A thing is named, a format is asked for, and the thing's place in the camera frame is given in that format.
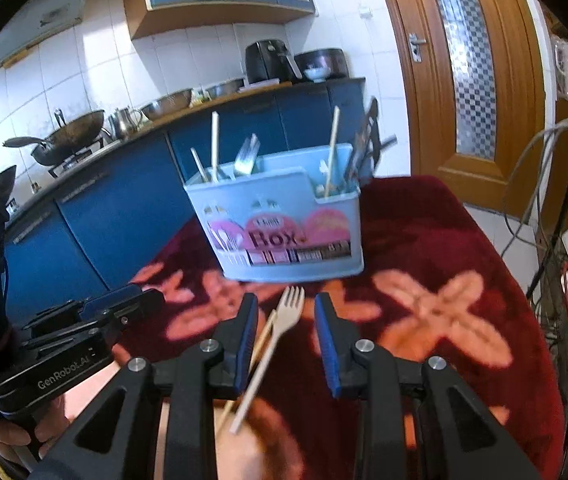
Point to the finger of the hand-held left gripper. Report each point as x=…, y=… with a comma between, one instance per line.
x=114, y=299
x=134, y=310

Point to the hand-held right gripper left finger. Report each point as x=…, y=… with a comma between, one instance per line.
x=248, y=340

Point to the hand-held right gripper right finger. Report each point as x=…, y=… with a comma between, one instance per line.
x=328, y=350

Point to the beige plastic fork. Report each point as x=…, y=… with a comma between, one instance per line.
x=276, y=332

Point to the light blue utensil box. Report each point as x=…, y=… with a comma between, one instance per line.
x=274, y=200

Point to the person's left hand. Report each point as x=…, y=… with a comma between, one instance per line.
x=49, y=420

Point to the blue kitchen cabinet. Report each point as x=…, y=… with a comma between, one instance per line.
x=114, y=210

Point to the gas stove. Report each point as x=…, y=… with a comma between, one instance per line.
x=76, y=160

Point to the red floral blanket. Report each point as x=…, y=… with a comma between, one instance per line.
x=439, y=240

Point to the dark wok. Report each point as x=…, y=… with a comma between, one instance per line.
x=69, y=135

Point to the metal kettle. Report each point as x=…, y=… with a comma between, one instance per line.
x=124, y=122

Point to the white plastic chopstick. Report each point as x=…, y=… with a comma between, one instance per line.
x=215, y=145

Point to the metal colander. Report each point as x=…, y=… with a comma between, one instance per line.
x=169, y=104

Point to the metal bowl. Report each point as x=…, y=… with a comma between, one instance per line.
x=224, y=88

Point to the small white bowl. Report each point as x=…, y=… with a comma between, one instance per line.
x=316, y=75

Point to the black air fryer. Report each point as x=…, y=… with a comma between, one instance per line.
x=266, y=62

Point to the wooden door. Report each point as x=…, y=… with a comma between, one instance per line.
x=514, y=85

